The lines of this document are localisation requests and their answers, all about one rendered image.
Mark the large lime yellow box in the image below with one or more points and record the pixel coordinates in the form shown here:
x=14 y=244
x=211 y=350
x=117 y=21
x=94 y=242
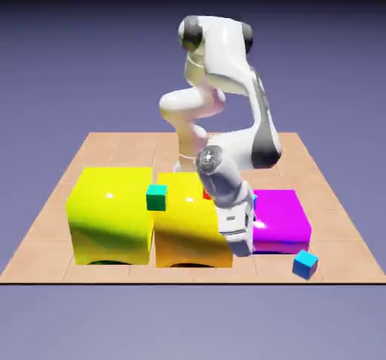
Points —
x=108 y=212

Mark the large golden yellow box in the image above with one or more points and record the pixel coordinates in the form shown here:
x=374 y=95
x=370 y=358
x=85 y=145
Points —
x=184 y=224

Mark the large magenta box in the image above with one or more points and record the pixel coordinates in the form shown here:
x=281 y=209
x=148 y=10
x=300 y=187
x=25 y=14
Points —
x=282 y=215

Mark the small red cube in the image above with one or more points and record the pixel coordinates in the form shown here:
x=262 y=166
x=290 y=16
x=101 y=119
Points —
x=207 y=195

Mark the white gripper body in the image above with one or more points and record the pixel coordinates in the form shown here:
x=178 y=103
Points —
x=241 y=243

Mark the small green cube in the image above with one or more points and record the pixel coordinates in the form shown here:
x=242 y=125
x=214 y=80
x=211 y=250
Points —
x=156 y=198

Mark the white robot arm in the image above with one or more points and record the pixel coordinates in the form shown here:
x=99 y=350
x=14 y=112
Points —
x=229 y=52

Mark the small blue cube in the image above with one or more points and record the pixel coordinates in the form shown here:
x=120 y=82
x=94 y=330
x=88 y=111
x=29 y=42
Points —
x=305 y=264

